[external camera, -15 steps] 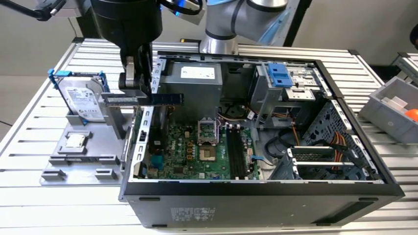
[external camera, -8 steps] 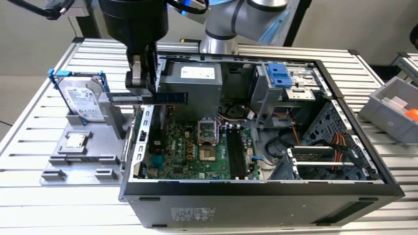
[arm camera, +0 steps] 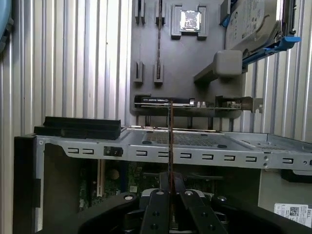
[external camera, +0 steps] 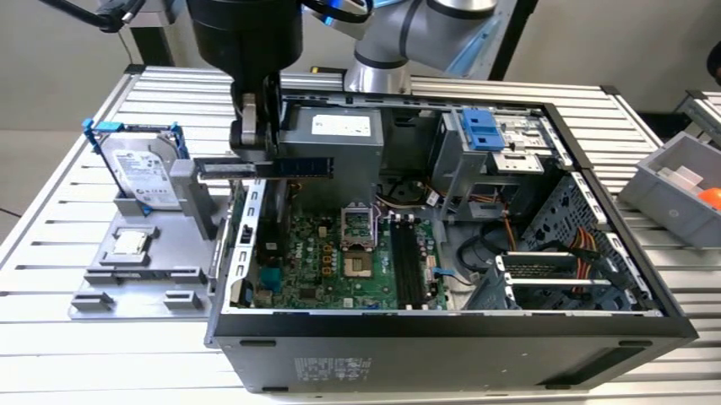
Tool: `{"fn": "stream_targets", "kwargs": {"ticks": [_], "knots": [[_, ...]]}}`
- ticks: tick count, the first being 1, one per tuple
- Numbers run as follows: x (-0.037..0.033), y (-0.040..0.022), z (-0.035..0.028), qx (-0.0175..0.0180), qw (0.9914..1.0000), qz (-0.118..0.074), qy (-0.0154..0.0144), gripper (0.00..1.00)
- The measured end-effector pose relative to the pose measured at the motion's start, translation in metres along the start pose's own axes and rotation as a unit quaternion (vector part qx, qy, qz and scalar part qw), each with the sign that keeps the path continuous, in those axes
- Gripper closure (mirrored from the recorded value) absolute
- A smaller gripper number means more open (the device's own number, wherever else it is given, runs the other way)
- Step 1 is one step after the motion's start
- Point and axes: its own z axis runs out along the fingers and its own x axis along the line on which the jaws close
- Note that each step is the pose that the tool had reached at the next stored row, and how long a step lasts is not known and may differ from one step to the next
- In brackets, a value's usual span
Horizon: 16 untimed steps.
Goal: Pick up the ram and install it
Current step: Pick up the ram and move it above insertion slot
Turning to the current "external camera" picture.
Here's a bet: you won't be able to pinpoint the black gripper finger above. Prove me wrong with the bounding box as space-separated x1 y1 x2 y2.
226 90 282 179

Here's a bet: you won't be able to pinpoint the RAM stick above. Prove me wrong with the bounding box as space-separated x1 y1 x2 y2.
193 155 334 181
94 272 196 283

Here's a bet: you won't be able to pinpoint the black RAM slot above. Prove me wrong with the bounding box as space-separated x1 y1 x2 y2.
404 213 421 309
392 213 407 309
409 213 428 309
397 213 413 309

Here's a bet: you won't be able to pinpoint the grey power supply unit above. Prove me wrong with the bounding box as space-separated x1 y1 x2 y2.
277 105 387 214

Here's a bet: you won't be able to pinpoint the silver hard disk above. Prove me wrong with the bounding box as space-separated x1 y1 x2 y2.
99 138 184 212

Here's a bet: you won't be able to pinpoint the blue disk carrier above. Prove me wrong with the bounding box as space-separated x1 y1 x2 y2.
81 120 190 216

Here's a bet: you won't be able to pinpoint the round black speaker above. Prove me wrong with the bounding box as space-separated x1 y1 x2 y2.
388 179 428 204

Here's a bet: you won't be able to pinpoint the grey parts rack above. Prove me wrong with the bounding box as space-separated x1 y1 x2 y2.
65 162 237 326

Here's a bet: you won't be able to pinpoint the silver CPU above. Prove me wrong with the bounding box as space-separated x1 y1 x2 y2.
112 233 152 257

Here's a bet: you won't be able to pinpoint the CPU socket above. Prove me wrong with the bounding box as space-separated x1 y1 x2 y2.
341 251 376 279

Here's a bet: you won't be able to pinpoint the blue drive latch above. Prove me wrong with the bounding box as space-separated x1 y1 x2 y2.
459 108 501 151

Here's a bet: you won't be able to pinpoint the green motherboard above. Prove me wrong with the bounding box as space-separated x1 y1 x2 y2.
246 210 451 311

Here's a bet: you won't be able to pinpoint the grey disk bay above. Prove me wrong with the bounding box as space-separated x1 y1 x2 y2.
465 251 615 311

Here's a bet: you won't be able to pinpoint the black open PC case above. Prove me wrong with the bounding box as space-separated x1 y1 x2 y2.
201 86 699 396

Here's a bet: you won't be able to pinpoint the white block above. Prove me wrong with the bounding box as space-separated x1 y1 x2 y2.
655 166 704 191

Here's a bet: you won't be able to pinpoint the grey plastic bin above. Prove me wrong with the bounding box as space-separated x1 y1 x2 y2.
616 130 721 252

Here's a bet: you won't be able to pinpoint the orange ball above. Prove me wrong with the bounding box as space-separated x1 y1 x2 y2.
695 187 721 212

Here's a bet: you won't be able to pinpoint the black vertical post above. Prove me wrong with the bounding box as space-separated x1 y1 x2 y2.
493 0 539 81
126 24 176 68

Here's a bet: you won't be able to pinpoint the graphics card with metal bracket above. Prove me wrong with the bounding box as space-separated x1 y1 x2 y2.
206 176 249 292

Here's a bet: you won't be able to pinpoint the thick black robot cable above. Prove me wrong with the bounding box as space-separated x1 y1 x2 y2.
38 0 148 34

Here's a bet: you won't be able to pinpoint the thin wire locking lever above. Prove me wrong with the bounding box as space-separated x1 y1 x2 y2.
371 201 389 252

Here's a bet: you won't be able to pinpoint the metal socket cover frame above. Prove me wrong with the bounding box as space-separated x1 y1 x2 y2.
338 201 377 252

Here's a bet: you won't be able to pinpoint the orange yellow wire bundle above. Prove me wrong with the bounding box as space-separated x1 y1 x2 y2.
565 227 598 296

